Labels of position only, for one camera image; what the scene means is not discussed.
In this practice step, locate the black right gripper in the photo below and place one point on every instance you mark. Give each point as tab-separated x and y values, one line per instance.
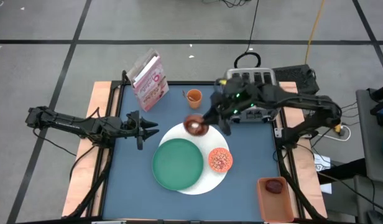
230	104

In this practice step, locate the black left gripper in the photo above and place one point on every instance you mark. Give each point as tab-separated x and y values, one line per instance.
131	126

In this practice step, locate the chocolate glazed donut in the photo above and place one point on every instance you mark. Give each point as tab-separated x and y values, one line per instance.
274	186
191	130

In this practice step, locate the plastic drinking cup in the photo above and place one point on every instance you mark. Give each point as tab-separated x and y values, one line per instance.
194	98

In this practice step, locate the pink strawberry yogurt cereal box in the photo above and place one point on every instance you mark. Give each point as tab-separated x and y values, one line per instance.
151	87

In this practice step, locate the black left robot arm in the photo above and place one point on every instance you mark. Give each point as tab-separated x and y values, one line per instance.
70	123

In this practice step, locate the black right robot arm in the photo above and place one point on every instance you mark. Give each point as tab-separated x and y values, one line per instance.
303	99

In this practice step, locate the blue patterned ceramic bowl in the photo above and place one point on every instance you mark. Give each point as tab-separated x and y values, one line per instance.
220	160

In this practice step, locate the heap of cereal rings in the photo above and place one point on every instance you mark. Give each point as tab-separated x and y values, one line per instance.
220	160

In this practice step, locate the teal-green round plate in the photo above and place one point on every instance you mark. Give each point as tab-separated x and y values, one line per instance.
177	165

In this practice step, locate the black clamp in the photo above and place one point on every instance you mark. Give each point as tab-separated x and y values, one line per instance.
125	77

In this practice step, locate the stainless steel four-slot toaster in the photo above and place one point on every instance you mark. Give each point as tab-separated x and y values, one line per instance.
250	74

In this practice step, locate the round cream woven placemat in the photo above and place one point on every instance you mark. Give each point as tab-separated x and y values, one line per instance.
210	180

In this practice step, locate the light wooden table board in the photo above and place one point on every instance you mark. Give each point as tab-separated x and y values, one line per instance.
99	93

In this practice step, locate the black power supply box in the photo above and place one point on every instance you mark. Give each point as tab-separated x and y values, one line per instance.
294	76

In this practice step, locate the orange rectangular tray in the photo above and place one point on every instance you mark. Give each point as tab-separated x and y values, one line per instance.
275	207

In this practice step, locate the white paper sheet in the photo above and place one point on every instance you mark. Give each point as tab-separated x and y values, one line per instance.
322	161

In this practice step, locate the yellow power plug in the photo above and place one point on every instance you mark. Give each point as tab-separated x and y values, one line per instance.
337	128

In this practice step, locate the grey side table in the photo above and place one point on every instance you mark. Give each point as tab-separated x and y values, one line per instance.
373	146

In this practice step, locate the black tablet device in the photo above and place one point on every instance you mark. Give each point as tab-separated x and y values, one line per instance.
381	109

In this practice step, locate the black aluminium table frame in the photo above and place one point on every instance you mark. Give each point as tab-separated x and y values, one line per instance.
179	83

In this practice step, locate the small silver bracket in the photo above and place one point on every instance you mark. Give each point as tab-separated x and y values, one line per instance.
278	132

